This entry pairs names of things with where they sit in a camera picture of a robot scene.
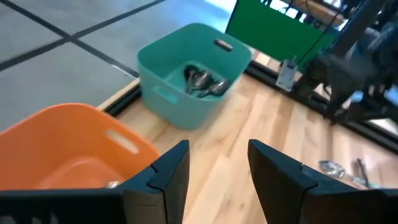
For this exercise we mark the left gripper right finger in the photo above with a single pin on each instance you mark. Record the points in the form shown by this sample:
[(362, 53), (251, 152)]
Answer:
[(326, 208)]

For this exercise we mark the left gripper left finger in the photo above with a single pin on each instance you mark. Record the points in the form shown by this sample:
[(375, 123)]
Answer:
[(93, 208)]

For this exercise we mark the cutlery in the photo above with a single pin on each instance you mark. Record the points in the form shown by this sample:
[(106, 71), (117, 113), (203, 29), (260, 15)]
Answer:
[(202, 79)]

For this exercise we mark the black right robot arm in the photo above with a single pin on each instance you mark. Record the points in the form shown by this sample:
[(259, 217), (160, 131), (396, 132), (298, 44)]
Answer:
[(342, 74)]

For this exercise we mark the orange plastic bin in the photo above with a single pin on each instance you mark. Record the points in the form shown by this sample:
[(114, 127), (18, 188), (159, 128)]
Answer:
[(62, 140)]

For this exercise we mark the teal plastic bin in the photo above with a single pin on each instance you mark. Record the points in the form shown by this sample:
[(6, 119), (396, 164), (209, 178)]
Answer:
[(186, 115)]

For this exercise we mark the green panel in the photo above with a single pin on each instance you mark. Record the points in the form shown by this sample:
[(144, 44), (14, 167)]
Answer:
[(264, 31)]

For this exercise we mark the silver metal mounting bracket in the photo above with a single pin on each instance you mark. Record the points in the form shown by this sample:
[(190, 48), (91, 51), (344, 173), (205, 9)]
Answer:
[(286, 76)]

